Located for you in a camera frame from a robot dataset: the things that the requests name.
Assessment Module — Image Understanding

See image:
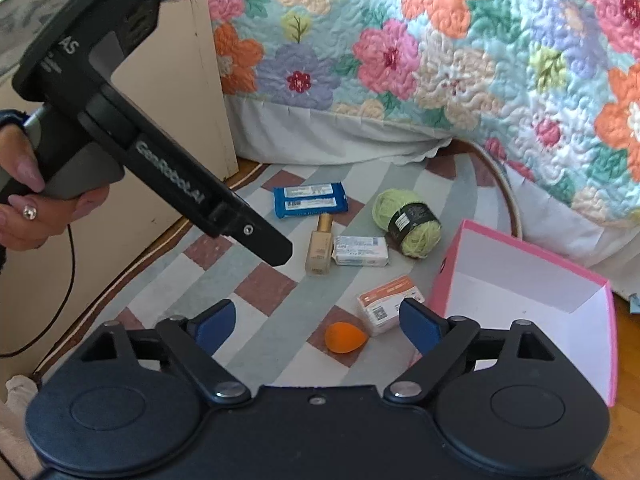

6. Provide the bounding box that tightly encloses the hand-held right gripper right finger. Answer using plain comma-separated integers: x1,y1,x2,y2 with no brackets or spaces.
382,297,556,404

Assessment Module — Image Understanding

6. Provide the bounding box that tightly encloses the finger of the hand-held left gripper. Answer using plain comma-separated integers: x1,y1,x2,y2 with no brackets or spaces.
210,202,294,267

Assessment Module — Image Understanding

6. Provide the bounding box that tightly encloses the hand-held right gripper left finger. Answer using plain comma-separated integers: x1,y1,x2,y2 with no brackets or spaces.
80,299,252,405

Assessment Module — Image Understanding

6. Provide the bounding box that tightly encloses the orange and white small box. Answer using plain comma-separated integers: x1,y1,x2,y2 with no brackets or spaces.
356,276,426,337

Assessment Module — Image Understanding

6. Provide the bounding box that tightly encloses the beige foundation bottle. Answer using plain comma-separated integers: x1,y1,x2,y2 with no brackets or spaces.
305,212,335,277

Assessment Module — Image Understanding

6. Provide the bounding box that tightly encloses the blue snack packet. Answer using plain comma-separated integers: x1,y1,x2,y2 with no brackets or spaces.
273,181,347,219

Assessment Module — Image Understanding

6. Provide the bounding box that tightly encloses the orange makeup sponge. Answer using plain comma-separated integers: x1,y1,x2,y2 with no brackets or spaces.
325,322,370,356

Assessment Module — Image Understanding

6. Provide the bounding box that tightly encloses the white tissue packet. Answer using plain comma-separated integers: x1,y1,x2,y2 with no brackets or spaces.
332,235,390,267

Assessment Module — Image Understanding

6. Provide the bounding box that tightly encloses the pink cardboard box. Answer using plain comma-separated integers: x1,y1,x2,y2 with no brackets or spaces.
414,219,617,407

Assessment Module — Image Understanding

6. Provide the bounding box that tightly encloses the green yarn ball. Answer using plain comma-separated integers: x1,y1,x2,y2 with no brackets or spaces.
372,188,442,259

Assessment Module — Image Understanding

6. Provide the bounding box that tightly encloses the person's left hand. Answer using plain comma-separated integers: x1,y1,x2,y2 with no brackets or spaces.
0,126,111,252

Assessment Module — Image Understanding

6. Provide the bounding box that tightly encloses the checked round rug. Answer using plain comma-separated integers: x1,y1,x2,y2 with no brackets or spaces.
30,140,523,396

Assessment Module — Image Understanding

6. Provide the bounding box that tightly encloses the camouflage clothing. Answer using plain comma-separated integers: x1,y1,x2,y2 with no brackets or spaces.
0,0,151,78

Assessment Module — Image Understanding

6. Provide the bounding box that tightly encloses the beige wooden cabinet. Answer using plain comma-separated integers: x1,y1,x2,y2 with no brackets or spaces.
0,0,240,386

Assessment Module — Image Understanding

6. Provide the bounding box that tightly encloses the dark blue wristband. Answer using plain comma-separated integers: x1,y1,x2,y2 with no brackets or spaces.
0,109,30,131

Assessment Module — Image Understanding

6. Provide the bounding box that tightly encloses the beige fluffy cloth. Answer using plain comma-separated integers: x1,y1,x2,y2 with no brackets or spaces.
0,374,43,480

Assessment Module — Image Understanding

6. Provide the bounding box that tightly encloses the floral quilt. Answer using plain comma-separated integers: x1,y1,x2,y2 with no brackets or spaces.
165,0,640,226

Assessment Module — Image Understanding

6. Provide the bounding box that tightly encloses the black cable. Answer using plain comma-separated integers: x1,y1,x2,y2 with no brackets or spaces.
0,222,77,358

